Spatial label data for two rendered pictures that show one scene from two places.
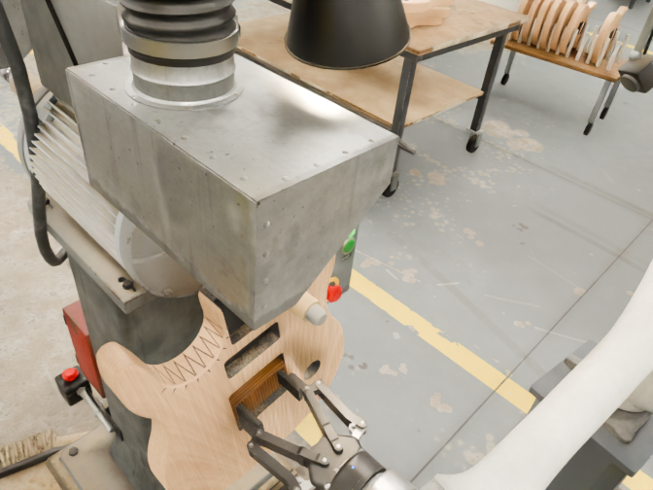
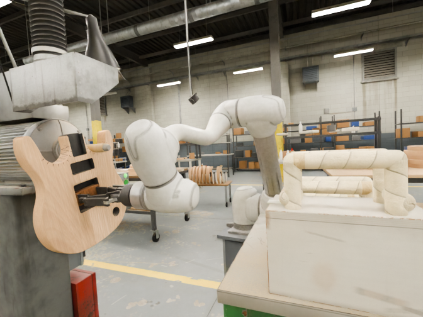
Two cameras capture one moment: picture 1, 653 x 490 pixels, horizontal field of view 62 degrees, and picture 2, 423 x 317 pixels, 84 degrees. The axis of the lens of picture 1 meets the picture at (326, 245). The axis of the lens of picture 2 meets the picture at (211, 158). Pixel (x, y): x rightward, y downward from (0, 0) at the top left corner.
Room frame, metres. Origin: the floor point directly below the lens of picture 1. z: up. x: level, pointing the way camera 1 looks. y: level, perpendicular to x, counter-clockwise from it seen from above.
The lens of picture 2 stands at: (-0.44, -0.08, 1.23)
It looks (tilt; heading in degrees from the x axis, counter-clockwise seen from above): 3 degrees down; 341
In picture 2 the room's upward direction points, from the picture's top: 3 degrees counter-clockwise
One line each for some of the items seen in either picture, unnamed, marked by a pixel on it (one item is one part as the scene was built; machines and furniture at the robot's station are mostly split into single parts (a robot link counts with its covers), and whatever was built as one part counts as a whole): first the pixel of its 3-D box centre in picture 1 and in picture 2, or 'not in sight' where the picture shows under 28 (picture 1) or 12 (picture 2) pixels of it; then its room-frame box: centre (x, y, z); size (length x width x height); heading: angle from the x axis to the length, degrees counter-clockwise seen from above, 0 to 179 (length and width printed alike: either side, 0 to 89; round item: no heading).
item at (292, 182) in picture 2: not in sight; (292, 184); (-0.05, -0.38, 1.15); 0.03 x 0.03 x 0.09
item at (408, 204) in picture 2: not in sight; (395, 197); (-0.14, -0.54, 1.12); 0.11 x 0.03 x 0.03; 139
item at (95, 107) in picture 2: not in sight; (95, 111); (10.68, 1.20, 2.99); 0.41 x 0.41 x 5.98; 50
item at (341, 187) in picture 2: not in sight; (332, 187); (0.01, -0.55, 1.12); 0.20 x 0.03 x 0.03; 48
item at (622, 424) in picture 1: (607, 386); (243, 225); (0.87, -0.72, 0.73); 0.22 x 0.18 x 0.06; 42
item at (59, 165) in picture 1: (146, 176); (34, 152); (0.76, 0.31, 1.25); 0.41 x 0.27 x 0.26; 50
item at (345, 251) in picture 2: not in sight; (338, 244); (-0.08, -0.47, 1.02); 0.27 x 0.15 x 0.17; 49
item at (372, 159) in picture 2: not in sight; (339, 160); (-0.11, -0.44, 1.20); 0.20 x 0.03 x 0.03; 48
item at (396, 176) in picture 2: not in sight; (395, 186); (-0.17, -0.50, 1.15); 0.03 x 0.03 x 0.09
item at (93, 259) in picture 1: (132, 226); (26, 184); (0.80, 0.37, 1.11); 0.36 x 0.24 x 0.04; 50
